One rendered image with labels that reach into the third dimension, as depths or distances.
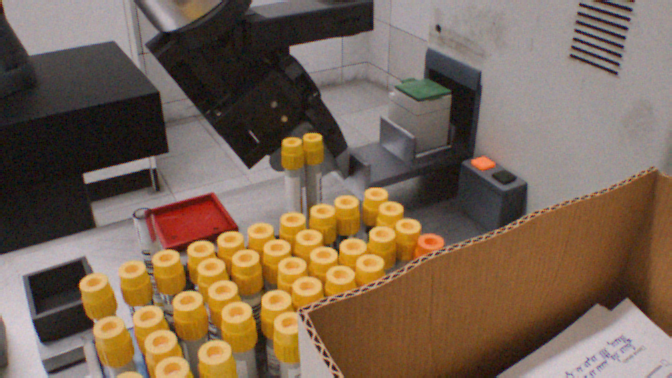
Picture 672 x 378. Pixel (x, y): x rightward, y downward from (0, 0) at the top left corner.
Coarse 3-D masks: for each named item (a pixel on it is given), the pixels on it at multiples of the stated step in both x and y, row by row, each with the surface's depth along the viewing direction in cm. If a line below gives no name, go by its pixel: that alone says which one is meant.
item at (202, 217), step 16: (160, 208) 55; (176, 208) 56; (192, 208) 56; (208, 208) 56; (224, 208) 55; (160, 224) 54; (176, 224) 54; (192, 224) 54; (208, 224) 54; (224, 224) 54; (160, 240) 51; (176, 240) 51; (192, 240) 51; (208, 240) 51
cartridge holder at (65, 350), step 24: (72, 264) 43; (24, 288) 41; (48, 288) 43; (72, 288) 44; (48, 312) 39; (72, 312) 39; (48, 336) 39; (72, 336) 40; (48, 360) 38; (72, 360) 39
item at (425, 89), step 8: (400, 80) 56; (408, 80) 56; (416, 80) 56; (424, 80) 56; (400, 88) 54; (408, 88) 54; (416, 88) 54; (424, 88) 54; (432, 88) 54; (440, 88) 54; (408, 96) 53; (416, 96) 53; (424, 96) 53; (432, 96) 53; (440, 96) 53
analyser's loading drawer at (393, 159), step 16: (384, 128) 57; (400, 128) 55; (464, 128) 62; (368, 144) 59; (384, 144) 58; (400, 144) 56; (416, 144) 54; (448, 144) 57; (464, 144) 59; (352, 160) 53; (368, 160) 56; (384, 160) 56; (400, 160) 56; (416, 160) 55; (432, 160) 56; (448, 160) 56; (464, 160) 58; (336, 176) 57; (352, 176) 54; (368, 176) 52; (384, 176) 54; (400, 176) 54; (416, 176) 56
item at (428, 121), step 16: (400, 96) 54; (448, 96) 54; (400, 112) 55; (416, 112) 53; (432, 112) 54; (448, 112) 55; (416, 128) 54; (432, 128) 55; (448, 128) 56; (432, 144) 56
